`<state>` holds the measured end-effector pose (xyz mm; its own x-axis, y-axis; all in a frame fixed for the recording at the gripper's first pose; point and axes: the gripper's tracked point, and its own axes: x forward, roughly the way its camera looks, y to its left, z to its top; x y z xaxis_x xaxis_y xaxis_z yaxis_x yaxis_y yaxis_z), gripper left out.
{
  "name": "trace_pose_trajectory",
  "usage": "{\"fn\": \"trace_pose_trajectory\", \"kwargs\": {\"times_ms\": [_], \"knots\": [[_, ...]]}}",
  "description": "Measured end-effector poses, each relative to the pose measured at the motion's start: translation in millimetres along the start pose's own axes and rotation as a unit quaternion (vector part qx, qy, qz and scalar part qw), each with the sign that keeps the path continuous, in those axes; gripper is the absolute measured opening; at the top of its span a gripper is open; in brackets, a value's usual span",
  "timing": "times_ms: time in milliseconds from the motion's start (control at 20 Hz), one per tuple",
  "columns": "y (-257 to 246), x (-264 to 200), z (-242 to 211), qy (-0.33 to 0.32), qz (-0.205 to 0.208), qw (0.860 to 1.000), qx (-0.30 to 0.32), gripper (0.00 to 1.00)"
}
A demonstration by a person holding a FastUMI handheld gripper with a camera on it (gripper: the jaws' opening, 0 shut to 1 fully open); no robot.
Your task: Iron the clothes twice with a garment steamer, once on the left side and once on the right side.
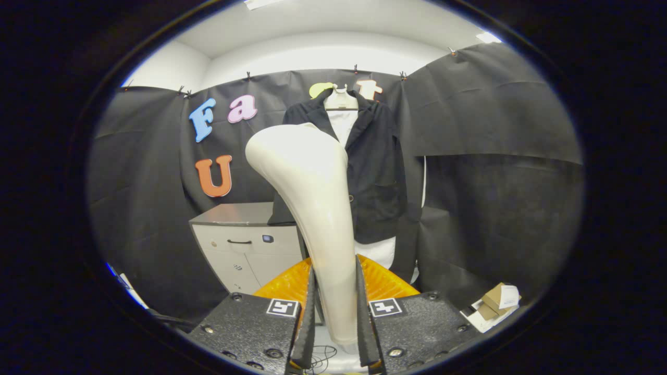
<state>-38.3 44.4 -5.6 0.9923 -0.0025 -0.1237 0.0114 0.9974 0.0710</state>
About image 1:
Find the row of backdrop clips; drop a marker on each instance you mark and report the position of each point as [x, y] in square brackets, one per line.
[248, 76]

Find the black backdrop cloth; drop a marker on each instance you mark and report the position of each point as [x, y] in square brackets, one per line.
[495, 114]

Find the white steamer board pad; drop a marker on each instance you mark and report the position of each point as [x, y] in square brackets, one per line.
[378, 252]

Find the black blazer jacket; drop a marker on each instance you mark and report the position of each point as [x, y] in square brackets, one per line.
[375, 172]

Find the small cardboard box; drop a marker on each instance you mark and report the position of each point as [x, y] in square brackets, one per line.
[492, 304]

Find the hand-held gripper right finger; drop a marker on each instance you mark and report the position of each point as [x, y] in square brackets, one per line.
[365, 338]

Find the cream garment steamer head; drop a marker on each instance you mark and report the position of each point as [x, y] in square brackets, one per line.
[312, 182]

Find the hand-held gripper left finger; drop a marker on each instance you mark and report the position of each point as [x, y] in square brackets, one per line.
[308, 338]

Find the white flat box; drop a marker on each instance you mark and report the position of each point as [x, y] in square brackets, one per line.
[484, 324]

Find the cream clothes hanger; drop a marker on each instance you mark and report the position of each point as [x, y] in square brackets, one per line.
[340, 101]

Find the small ceiling light panel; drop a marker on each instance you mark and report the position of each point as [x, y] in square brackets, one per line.
[488, 37]

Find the large ceiling light panel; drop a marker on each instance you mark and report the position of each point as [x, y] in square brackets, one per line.
[263, 3]

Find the grey cabinet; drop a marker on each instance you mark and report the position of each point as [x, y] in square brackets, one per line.
[234, 260]

